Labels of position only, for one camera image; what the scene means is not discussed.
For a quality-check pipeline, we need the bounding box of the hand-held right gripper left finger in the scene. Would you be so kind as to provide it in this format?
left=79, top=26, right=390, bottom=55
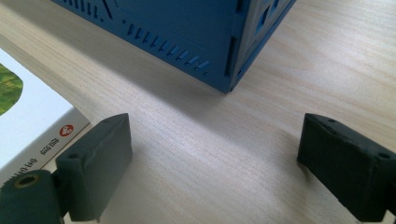
left=55, top=112, right=134, bottom=223

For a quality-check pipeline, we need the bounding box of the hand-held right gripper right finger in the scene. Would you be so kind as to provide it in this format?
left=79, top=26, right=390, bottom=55
left=296, top=112, right=396, bottom=223

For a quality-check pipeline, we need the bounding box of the blue plastic file rack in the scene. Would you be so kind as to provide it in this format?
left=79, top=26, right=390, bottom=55
left=49, top=0, right=297, bottom=94

